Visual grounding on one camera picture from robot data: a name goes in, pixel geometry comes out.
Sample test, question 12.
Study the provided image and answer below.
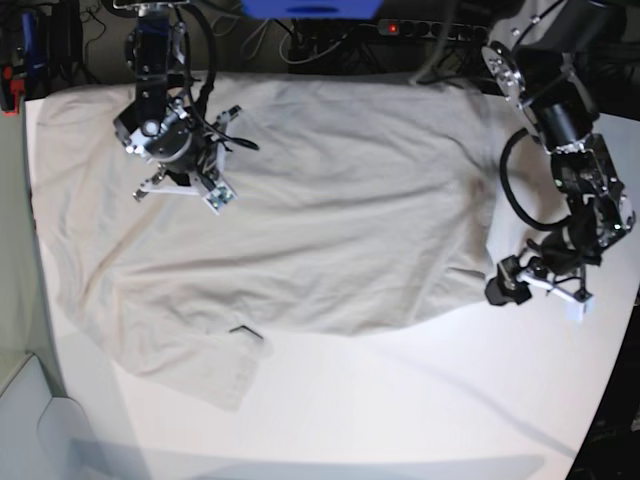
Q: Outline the blue box top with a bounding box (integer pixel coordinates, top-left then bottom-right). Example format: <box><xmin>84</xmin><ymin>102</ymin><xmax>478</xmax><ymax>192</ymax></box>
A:
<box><xmin>242</xmin><ymin>0</ymin><xmax>383</xmax><ymax>19</ymax></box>

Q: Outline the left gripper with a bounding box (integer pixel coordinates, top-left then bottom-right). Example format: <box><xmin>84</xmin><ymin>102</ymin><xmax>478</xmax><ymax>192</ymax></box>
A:
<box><xmin>485</xmin><ymin>247</ymin><xmax>594</xmax><ymax>323</ymax></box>

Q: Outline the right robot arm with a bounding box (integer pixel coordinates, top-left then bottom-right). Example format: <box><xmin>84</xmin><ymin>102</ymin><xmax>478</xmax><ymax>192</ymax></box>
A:
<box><xmin>113</xmin><ymin>1</ymin><xmax>259</xmax><ymax>213</ymax></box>

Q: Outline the red black clamp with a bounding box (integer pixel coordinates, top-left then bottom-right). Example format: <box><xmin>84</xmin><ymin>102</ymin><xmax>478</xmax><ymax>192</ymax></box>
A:
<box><xmin>1</xmin><ymin>64</ymin><xmax>26</xmax><ymax>116</ymax></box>

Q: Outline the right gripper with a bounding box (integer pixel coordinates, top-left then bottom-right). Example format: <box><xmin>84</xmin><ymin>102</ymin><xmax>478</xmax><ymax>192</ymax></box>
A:
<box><xmin>130</xmin><ymin>103</ymin><xmax>259</xmax><ymax>214</ymax></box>

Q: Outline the black power strip red switch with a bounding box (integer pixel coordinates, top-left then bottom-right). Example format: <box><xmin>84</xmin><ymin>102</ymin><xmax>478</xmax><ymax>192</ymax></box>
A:
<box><xmin>377</xmin><ymin>19</ymin><xmax>489</xmax><ymax>43</ymax></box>

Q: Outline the beige t-shirt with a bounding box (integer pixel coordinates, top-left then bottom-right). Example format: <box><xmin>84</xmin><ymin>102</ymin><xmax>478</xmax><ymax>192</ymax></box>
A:
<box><xmin>33</xmin><ymin>76</ymin><xmax>500</xmax><ymax>410</ymax></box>

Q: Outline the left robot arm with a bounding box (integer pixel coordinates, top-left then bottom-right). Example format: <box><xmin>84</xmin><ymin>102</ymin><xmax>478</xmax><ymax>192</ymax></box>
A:
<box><xmin>482</xmin><ymin>1</ymin><xmax>636</xmax><ymax>322</ymax></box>

